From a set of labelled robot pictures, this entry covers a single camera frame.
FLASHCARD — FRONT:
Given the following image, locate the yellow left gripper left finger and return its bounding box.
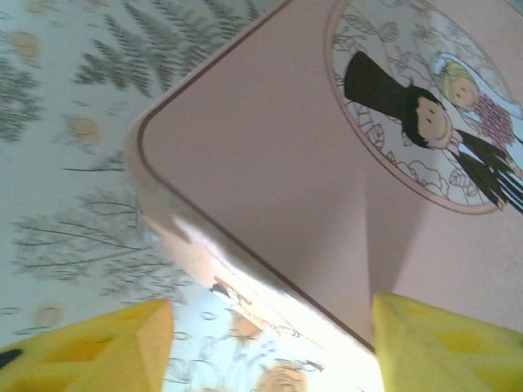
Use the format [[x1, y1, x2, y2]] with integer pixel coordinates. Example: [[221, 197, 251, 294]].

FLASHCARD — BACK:
[[0, 297, 176, 392]]

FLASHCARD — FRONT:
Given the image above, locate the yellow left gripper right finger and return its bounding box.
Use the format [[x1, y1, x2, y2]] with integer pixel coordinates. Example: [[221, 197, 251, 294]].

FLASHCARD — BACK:
[[370, 291, 523, 392]]

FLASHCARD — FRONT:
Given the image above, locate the pink box with cartoon couple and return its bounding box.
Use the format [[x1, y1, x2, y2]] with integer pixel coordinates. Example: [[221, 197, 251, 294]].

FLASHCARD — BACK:
[[124, 0, 523, 392]]

